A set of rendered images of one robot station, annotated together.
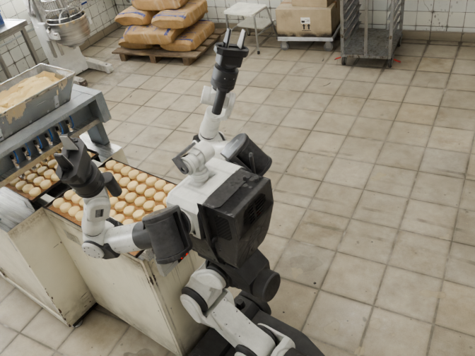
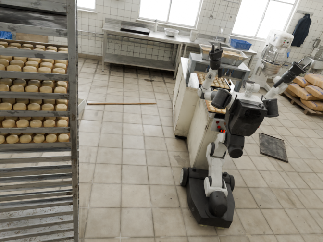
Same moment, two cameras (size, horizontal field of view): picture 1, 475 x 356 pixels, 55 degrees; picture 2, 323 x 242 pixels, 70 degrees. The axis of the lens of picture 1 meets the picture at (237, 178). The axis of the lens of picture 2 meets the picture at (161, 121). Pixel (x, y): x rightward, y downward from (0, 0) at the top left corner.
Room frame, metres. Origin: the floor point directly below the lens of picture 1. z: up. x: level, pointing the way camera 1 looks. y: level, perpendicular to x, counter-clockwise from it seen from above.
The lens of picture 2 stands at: (-0.60, -0.62, 1.92)
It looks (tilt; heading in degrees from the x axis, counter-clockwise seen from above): 31 degrees down; 42
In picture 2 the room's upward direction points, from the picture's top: 12 degrees clockwise
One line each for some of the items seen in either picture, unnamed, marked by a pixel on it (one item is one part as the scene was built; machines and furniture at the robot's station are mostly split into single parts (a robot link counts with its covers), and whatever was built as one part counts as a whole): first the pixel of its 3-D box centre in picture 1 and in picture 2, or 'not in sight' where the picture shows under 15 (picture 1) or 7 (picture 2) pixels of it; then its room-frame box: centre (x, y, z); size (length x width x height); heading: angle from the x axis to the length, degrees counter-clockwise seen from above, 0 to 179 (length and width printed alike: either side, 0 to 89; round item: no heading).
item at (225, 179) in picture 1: (222, 212); (243, 113); (1.15, 0.07, 1.10); 0.34 x 0.30 x 0.36; 137
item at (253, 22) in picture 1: (251, 25); not in sight; (5.16, -0.49, 0.23); 0.45 x 0.45 x 0.46; 48
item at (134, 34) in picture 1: (155, 30); (304, 91); (5.33, 0.62, 0.32); 0.72 x 0.42 x 0.17; 60
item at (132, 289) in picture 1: (139, 263); (209, 131); (1.61, 0.57, 0.45); 0.70 x 0.34 x 0.90; 47
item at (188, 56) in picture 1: (170, 44); (306, 102); (5.51, 0.50, 0.06); 1.20 x 0.80 x 0.11; 58
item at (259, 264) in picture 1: (240, 267); (233, 140); (1.13, 0.05, 0.83); 0.28 x 0.13 x 0.18; 47
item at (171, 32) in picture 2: not in sight; (171, 33); (3.28, 3.14, 0.94); 0.33 x 0.33 x 0.12
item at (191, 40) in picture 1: (189, 34); (318, 104); (5.36, 0.24, 0.19); 0.72 x 0.42 x 0.15; 150
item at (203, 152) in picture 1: (197, 159); (251, 88); (1.19, 0.11, 1.30); 0.10 x 0.07 x 0.09; 137
